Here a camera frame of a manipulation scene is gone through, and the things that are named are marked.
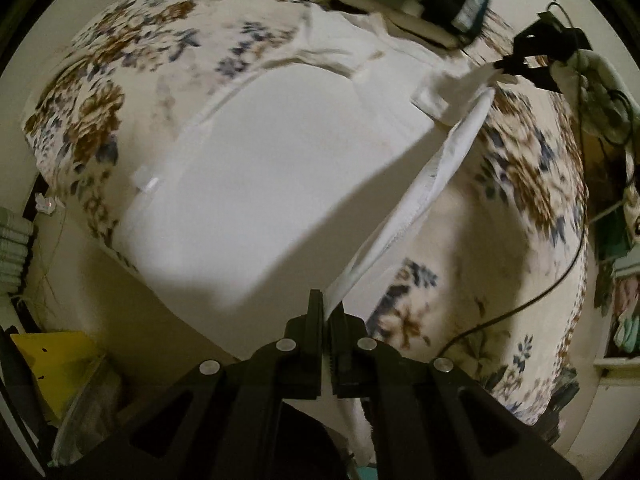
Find white t-shirt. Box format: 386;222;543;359
112;4;519;466

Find black grey striped folded clothes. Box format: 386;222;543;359
335;0;490;51

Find floral bed sheet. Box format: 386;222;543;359
22;0;587;424

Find yellow paper sheet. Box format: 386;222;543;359
10;332;105;426

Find black cable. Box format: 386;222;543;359
439;1;640;359

